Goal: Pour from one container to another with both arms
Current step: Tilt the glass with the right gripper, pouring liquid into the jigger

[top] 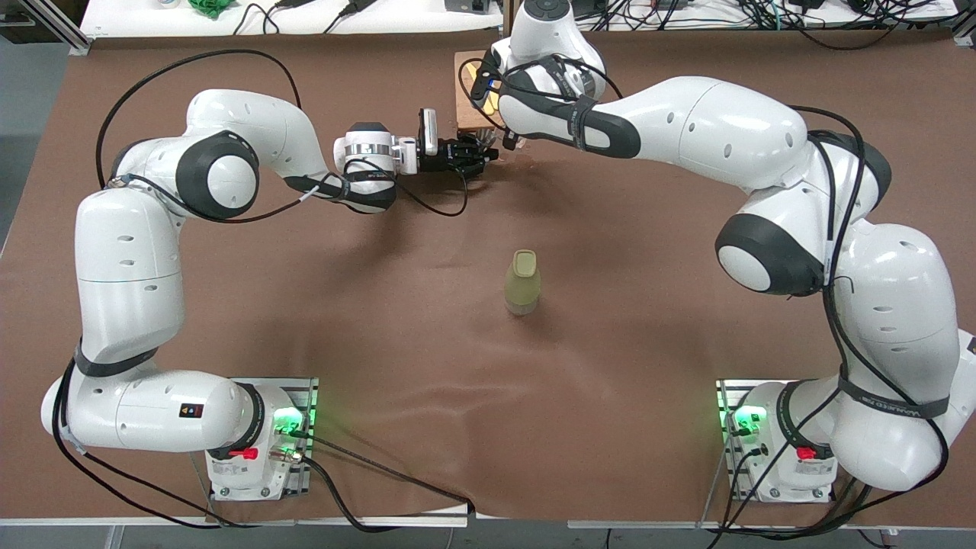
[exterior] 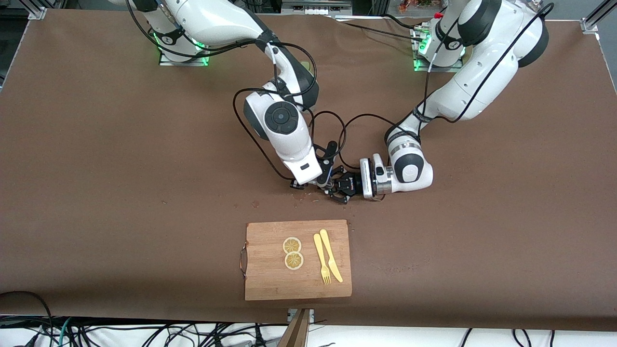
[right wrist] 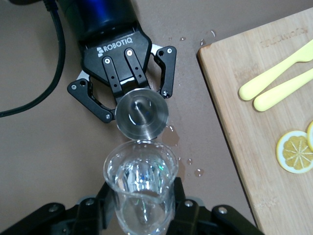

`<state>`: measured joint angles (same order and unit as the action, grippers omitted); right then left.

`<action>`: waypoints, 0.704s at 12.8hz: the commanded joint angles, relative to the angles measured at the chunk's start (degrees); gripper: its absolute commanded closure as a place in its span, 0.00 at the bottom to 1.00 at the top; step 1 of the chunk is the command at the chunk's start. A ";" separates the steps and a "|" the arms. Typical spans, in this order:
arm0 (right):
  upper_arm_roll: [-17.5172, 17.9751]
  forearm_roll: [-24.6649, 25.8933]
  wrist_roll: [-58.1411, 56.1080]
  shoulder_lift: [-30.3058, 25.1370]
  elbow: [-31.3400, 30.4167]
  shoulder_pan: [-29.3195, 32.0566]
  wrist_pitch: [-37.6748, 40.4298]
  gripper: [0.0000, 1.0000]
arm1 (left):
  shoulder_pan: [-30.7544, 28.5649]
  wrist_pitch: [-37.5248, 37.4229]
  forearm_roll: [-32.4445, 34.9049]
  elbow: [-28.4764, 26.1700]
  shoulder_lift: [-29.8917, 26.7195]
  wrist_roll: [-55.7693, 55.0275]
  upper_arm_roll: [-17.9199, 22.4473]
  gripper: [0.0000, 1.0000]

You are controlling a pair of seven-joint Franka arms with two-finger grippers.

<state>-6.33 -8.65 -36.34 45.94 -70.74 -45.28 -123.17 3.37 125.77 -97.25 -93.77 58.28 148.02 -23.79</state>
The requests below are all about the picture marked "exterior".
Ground teal floor cable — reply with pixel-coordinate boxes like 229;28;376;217
46;317;73;347

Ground wooden post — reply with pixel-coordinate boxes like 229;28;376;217
279;308;311;347

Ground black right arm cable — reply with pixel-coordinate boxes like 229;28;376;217
126;0;349;182

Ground aluminium frame profile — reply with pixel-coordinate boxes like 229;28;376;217
28;0;49;21
581;0;617;34

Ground wooden cutting board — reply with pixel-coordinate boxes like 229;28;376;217
240;219;353;301

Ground brown table cover sheet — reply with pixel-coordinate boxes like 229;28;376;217
0;9;617;332

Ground black table cable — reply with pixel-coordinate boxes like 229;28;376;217
333;13;425;43

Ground grey power strip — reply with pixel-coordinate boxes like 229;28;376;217
282;0;352;16

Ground yellow plastic knife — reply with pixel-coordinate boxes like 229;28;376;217
320;228;344;283

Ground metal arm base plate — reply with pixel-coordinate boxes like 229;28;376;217
411;24;466;73
158;29;211;67

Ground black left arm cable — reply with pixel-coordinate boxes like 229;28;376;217
337;0;555;170

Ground yellow plastic fork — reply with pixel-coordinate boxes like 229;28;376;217
313;233;332;285

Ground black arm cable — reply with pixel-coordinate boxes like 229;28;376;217
337;0;555;170
126;0;349;182

